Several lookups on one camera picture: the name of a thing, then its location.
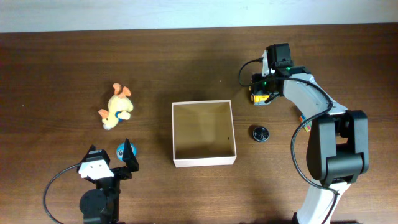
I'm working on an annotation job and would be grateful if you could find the yellow grey toy truck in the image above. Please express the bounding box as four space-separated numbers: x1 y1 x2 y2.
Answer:
249 85 270 106

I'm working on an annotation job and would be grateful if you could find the colourful puzzle cube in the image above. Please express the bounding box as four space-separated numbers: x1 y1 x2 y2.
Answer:
298 114 312 133

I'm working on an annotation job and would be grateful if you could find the white cardboard box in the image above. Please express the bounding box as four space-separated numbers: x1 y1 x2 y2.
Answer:
172 100 237 168

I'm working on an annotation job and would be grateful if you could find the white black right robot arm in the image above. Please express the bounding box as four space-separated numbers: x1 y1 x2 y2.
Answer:
248 43 369 223

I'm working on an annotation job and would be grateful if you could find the blue ball toy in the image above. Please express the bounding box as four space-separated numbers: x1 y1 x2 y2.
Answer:
116 143 136 161

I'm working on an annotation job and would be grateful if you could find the yellow plush bunny toy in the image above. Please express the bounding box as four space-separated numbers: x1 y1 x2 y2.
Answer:
98 83 134 130

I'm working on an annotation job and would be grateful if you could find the black round cap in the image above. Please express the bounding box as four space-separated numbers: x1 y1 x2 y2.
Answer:
252 126 270 142

